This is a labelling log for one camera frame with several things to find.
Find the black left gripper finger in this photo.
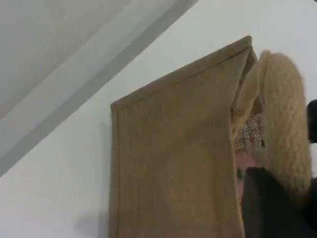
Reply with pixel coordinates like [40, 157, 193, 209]
[307, 177, 317, 238]
[242, 167, 309, 238]

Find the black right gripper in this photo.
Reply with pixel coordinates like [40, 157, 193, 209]
[306, 99, 317, 144]

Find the pink peach with green stem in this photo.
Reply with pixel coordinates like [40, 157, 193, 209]
[234, 148, 264, 199]

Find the brown jute tote bag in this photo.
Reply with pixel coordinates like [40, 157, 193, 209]
[109, 35, 312, 238]

